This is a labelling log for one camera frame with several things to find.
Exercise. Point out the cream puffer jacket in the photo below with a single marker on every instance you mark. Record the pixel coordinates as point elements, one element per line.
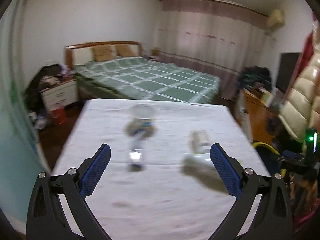
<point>301,108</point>

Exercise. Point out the yellow rim trash bin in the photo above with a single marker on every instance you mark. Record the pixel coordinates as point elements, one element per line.
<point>270,157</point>

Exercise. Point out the white floral tablecloth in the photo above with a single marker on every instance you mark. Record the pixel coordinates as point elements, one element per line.
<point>164,200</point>

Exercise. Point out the frosted glass sliding door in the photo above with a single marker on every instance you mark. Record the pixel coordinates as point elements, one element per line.
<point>22,157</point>

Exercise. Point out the silver blue tube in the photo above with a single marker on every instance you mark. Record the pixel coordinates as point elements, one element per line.
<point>136,152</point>

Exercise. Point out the wooden headboard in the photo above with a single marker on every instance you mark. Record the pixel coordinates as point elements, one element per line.
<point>78,54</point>

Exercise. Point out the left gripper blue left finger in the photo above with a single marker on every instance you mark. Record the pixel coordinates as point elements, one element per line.
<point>92,169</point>

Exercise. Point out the left brown pillow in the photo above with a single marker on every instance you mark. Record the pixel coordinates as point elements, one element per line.
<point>103,53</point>

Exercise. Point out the clothes pile on nightstand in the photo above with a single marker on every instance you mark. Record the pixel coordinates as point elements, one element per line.
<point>47,77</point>

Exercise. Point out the black television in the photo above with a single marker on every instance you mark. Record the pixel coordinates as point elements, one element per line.
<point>287,65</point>

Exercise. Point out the bed with green plaid duvet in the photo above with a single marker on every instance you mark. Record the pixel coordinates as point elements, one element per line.
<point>141,79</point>

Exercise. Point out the wooden desk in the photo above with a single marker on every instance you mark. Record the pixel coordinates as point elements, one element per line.
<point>254,121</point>

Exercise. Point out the dark clothes pile on desk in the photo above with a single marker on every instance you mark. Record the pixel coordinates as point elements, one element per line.
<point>251,76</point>

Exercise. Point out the wall air conditioner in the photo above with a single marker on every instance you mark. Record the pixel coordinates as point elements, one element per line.
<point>275,19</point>

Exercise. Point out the white nightstand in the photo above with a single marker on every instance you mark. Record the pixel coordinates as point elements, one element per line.
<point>63,95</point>

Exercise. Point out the pink striped curtain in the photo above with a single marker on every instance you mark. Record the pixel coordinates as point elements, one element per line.
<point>212,37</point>

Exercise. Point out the red bucket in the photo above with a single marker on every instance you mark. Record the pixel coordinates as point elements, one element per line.
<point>58,115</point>

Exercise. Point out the right brown pillow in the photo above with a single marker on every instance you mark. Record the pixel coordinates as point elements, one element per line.
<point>127,50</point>

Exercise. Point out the red dotted jacket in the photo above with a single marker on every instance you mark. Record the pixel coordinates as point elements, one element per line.
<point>306,54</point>

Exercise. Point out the brown pillow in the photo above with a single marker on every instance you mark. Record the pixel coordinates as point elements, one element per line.
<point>103,53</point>
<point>127,50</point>

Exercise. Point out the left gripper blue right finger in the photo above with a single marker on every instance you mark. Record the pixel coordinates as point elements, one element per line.
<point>228,168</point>

